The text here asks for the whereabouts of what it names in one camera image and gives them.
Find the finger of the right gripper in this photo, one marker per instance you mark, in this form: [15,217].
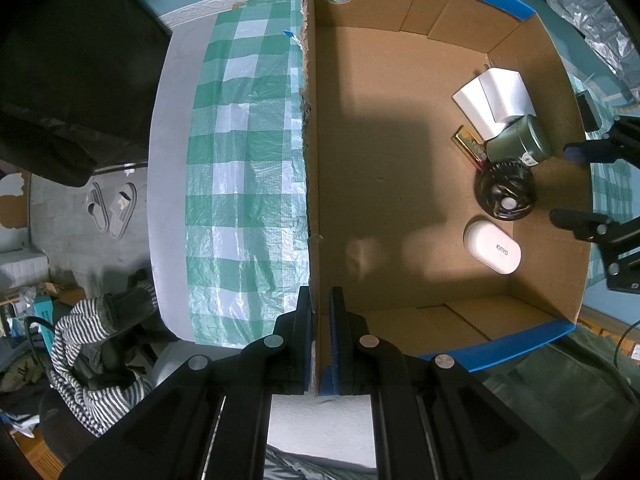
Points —
[595,152]
[585,226]

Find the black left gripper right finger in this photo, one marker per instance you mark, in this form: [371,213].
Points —
[432,419]

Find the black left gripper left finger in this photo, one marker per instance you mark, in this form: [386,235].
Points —
[208,419]

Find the dark green jar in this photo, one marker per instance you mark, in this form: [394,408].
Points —
[523,141]

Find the black round fan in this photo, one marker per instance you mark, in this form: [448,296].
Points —
[506,190]

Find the white oval case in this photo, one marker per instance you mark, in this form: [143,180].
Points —
[491,246]

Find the white rectangular box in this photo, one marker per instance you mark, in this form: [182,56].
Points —
[494,100]

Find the brown cardboard box blue rim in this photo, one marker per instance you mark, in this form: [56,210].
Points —
[390,195]

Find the striped black white garment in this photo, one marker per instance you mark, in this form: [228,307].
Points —
[88,366]

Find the black office chair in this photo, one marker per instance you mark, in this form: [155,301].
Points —
[62,432]

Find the silver foil bag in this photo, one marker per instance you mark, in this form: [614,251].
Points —
[606,35]

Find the grey slipper right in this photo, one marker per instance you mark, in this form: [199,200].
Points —
[122,208]

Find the grey slipper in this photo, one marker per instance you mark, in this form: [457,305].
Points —
[122,208]
[96,208]

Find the green white checkered tablecloth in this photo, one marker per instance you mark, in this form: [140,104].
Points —
[246,220]

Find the grey slipper left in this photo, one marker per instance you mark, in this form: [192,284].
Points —
[96,208]

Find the black monitor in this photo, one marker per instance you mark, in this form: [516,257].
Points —
[78,85]

